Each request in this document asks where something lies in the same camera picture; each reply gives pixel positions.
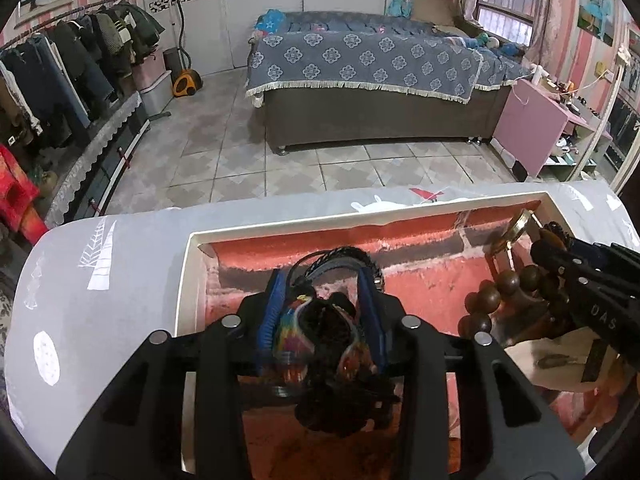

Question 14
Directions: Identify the lace-trimmed low shelf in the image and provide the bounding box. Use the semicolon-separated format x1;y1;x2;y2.
45;92;151;228

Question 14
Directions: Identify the garment steamer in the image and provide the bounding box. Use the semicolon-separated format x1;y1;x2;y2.
157;0;203;98

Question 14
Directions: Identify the clothes rack with hanging clothes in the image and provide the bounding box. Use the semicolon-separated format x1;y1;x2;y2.
0;0;166;231

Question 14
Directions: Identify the white tray with brick-print lining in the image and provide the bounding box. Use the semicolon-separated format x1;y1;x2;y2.
174;191;636;480

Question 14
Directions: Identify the black braided bracelet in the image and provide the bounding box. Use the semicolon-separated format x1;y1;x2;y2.
287;246;385;293

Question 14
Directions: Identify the brown wooden bead bracelet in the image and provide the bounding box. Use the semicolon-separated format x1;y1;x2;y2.
459;264;571;341

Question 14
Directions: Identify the black scrunchie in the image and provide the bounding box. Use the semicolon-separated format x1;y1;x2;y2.
295;292;396;433

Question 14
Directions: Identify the wall poster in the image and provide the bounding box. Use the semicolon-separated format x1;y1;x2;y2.
577;0;617;46

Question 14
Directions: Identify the pink storage box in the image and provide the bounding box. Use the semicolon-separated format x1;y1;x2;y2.
131;47;173;118

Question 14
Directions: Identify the pink nightstand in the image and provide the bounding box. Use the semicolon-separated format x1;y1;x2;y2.
492;77;613;181

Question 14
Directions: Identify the pink curtain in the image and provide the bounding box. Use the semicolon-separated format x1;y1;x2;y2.
452;0;583;66

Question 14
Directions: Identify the white wardrobe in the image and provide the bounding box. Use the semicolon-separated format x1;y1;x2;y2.
140;0;396;73

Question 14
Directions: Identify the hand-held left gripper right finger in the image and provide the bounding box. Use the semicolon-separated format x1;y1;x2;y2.
357;270;586;480

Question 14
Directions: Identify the multicoloured hair accessory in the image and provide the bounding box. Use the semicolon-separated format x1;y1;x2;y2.
272;295;373;386

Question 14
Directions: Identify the bed with blue patterned cover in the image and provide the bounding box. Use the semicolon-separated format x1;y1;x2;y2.
245;10;531;153

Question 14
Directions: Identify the white framed mirror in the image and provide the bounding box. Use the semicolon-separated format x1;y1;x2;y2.
565;25;640;196

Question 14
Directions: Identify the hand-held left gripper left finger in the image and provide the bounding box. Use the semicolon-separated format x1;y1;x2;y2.
56;267;291;480

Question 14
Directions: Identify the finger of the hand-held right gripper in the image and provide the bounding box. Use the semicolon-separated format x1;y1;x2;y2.
531;239;640;356
567;239;640;275

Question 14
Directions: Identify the brown gold-rimmed bangle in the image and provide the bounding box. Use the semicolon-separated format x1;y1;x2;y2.
490;210;536;256

